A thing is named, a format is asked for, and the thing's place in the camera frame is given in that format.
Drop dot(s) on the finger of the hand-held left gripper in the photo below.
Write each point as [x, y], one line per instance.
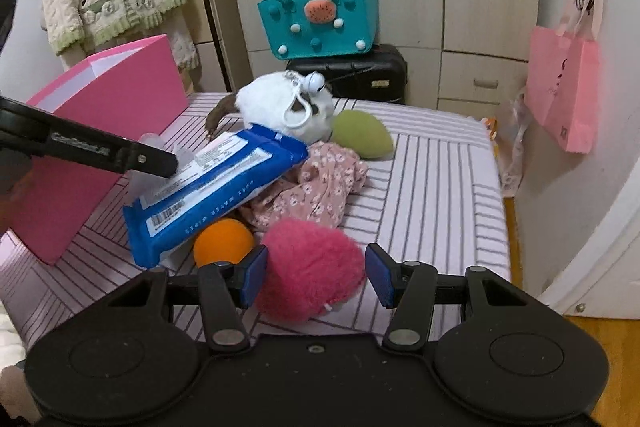
[100, 146]

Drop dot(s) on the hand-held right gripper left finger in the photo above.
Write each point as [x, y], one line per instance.
[252, 277]

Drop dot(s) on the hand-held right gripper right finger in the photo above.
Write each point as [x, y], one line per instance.
[380, 277]

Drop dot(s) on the large pink paper bag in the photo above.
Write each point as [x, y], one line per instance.
[100, 97]

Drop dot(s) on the pink fluffy plush ball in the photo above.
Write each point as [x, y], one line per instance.
[310, 267]

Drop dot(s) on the blue wet wipes pack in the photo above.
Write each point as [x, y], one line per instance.
[200, 202]

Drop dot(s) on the green makeup sponge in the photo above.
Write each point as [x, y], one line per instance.
[360, 134]

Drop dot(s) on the orange ball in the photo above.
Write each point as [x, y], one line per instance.
[220, 242]

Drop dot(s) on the striped bed sheet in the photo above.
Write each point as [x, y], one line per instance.
[435, 187]

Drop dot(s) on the pink floral cloth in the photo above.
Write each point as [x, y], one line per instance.
[320, 187]

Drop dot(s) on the black suitcase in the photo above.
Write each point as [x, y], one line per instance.
[370, 74]

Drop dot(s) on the white door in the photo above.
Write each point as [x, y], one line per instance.
[600, 257]

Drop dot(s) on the teal felt tote bag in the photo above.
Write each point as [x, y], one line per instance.
[320, 27]

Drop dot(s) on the pink hanging paper bag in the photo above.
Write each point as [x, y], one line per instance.
[565, 82]

